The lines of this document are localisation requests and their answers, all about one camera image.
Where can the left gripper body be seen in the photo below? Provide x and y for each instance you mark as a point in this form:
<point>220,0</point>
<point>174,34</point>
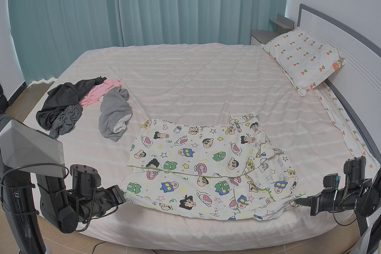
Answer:
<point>113,196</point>

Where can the black garment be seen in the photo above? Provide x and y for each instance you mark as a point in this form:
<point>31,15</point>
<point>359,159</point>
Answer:
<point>62,96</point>

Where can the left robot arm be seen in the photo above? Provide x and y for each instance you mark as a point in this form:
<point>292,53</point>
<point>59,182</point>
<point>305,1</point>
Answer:
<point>32,148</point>

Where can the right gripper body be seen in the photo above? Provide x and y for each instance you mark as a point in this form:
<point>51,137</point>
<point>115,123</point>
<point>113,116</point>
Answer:
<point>323,202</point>

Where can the white printed pyjama top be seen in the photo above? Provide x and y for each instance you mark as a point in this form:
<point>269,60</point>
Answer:
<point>193,175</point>

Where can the grey white bedside table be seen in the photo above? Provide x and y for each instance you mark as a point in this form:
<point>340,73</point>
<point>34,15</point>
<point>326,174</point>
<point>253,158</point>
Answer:
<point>263,36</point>

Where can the white printed pillow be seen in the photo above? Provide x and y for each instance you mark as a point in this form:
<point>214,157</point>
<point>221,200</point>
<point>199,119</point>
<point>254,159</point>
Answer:
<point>303,58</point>

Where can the bed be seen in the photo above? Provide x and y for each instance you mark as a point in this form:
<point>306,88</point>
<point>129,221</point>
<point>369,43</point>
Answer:
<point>193,74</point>

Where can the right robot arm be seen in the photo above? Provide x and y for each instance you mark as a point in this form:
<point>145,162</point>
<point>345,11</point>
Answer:
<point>354,169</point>

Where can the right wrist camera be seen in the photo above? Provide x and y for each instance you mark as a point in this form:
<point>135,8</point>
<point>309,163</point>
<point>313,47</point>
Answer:
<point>330,183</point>

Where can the pink garment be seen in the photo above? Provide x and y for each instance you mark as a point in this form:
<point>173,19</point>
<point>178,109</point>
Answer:
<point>96,92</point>

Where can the grey sweater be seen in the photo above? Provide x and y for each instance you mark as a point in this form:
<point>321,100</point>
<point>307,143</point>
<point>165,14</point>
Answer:
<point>114,110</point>

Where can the dark grey garment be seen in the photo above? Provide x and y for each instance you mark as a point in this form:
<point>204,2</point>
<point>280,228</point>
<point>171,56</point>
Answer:
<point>67,120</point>

